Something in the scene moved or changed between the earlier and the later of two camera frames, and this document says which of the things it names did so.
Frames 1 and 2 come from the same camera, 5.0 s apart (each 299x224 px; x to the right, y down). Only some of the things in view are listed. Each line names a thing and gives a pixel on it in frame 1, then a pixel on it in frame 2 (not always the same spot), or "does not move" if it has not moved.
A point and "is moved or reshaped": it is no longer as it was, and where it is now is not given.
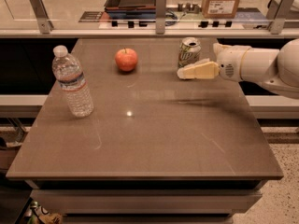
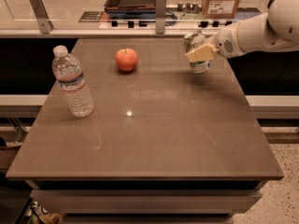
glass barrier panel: [134, 9] does not move
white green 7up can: [190, 49] is moved or reshaped
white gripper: [230, 63] to [226, 41]
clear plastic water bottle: [70, 76] does not move
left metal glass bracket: [44, 22] does not move
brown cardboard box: [221, 1] does not move
